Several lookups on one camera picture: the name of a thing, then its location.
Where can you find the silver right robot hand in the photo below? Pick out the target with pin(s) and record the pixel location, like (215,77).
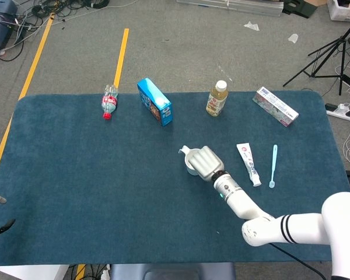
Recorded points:
(208,163)

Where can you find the white toothpaste tube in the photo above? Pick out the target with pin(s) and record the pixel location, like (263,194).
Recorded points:
(249,163)

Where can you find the light blue toothbrush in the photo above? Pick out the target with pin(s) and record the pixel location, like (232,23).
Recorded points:
(274,163)

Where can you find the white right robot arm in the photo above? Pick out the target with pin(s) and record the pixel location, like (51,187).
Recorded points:
(239,201)

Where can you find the yellow tea bottle white cap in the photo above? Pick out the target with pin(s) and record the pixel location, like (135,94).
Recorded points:
(216,102)

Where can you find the white box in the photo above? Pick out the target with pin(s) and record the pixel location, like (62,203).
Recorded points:
(32,272)

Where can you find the blue cookie box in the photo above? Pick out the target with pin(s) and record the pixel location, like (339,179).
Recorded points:
(156,99)

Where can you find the long floral carton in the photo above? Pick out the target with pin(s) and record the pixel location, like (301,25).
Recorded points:
(275,106)

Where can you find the blue table mat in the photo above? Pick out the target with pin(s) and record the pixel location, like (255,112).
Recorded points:
(105,175)

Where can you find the clear bottle red cap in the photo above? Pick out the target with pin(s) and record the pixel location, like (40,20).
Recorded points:
(108,102)

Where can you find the yellow floor tape strip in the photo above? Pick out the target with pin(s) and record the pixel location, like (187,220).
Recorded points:
(121,58)
(35,64)

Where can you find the white power strip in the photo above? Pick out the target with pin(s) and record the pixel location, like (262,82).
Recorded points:
(341,112)

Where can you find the crumpled white paper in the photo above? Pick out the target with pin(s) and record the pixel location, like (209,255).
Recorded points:
(293,38)
(252,26)

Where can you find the black tripod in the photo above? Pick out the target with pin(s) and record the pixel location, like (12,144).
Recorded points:
(342,58)

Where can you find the black foam tray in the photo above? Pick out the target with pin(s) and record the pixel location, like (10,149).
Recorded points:
(299,8)

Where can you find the brown cardboard box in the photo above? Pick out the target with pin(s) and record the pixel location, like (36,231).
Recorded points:
(315,2)

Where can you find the white plastic crate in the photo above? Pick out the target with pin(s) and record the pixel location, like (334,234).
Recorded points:
(342,11)

